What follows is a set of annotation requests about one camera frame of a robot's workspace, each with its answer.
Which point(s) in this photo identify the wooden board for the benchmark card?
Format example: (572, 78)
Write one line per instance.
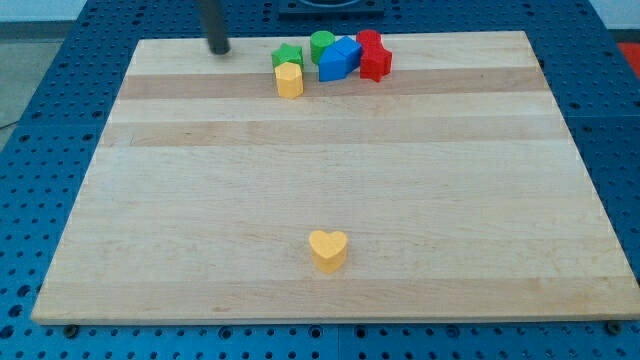
(455, 178)

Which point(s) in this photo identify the green star block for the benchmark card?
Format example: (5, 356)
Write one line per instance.
(287, 53)

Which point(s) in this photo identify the blue cube block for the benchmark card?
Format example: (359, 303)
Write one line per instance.
(351, 50)

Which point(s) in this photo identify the red cylinder block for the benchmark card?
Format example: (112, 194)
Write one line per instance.
(369, 39)

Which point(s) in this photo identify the green cylinder block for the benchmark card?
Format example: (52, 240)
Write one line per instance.
(319, 42)

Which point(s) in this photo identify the yellow hexagon block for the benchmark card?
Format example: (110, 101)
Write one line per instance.
(289, 80)

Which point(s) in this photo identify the red star block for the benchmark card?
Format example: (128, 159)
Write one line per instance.
(375, 63)

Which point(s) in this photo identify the yellow heart block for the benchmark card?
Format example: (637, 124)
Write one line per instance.
(328, 250)

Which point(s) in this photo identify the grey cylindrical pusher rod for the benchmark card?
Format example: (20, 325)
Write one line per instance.
(213, 24)

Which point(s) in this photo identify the blue pentagon block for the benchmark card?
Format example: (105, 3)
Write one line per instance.
(334, 64)

